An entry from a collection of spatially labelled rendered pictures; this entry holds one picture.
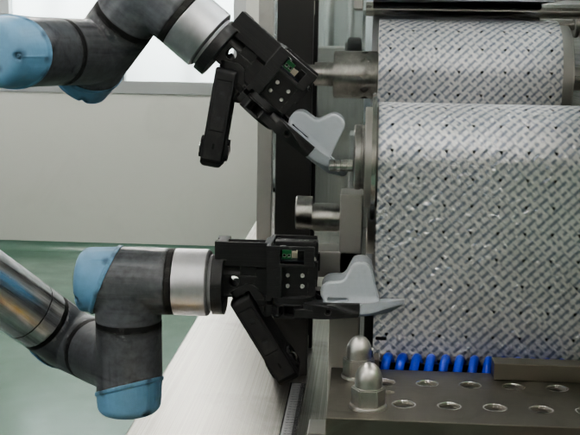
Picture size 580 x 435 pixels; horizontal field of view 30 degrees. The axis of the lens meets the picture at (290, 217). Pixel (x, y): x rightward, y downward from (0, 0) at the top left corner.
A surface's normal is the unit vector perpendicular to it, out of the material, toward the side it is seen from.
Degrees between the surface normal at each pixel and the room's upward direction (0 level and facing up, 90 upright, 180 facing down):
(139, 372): 90
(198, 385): 0
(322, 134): 92
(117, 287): 89
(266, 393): 0
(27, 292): 75
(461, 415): 0
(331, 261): 90
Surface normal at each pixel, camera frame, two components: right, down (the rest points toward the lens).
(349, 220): -0.07, 0.16
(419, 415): 0.01, -0.99
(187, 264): -0.04, -0.60
